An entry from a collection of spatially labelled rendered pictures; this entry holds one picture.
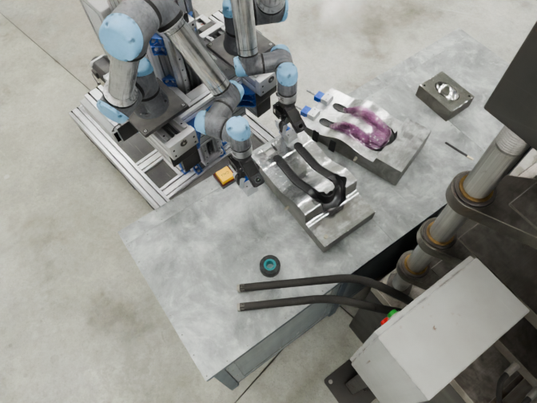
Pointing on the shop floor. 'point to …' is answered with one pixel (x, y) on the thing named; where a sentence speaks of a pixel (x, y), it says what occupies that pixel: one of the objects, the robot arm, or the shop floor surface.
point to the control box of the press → (429, 339)
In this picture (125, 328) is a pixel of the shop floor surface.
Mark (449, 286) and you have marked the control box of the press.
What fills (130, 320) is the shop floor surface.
